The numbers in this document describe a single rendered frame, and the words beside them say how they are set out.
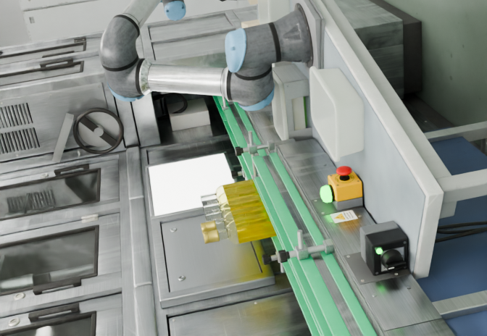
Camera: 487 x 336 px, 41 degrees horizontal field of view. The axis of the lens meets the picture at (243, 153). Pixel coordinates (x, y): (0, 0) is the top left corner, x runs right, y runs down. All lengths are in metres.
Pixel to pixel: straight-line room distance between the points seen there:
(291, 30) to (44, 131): 1.41
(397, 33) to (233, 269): 1.46
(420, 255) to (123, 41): 1.10
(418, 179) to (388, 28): 1.73
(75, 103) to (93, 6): 2.74
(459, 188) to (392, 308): 0.28
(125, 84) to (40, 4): 3.56
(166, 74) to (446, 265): 1.01
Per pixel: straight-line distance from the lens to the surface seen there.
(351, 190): 1.68
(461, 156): 2.00
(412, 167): 1.36
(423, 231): 1.38
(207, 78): 2.00
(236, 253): 2.08
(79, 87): 2.87
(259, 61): 1.89
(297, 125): 2.11
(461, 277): 1.51
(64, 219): 2.53
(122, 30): 2.05
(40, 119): 2.93
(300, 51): 1.88
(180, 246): 2.16
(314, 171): 1.89
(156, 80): 2.06
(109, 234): 2.39
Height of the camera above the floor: 1.22
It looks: 6 degrees down
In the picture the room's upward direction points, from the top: 101 degrees counter-clockwise
